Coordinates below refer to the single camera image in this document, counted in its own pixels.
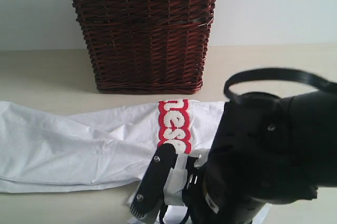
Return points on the white t-shirt red lettering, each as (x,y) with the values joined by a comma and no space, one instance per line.
(44,152)

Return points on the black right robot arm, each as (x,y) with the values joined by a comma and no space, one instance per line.
(260,156)

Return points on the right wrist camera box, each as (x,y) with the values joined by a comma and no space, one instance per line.
(168,181)

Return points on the dark red wicker basket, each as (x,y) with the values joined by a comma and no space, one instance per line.
(146,46)

